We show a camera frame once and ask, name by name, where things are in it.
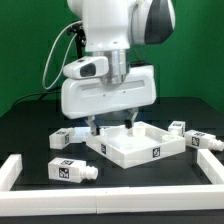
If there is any grey camera cable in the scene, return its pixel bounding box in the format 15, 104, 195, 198
42, 20, 84, 92

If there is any black camera on stand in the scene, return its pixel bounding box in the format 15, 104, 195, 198
66, 21, 86, 58

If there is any white flat tag plate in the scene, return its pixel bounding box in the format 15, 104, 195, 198
70, 127, 94, 143

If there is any black cable on table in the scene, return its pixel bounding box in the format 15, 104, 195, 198
12, 84, 68, 108

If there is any white U-shaped fence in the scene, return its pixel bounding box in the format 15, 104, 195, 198
0, 149, 224, 217

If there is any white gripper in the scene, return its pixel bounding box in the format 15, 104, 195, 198
61, 65, 156, 136

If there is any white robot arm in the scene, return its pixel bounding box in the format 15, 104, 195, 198
61, 0, 175, 135

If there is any white square tabletop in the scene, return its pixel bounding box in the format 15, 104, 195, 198
86, 122, 185, 169

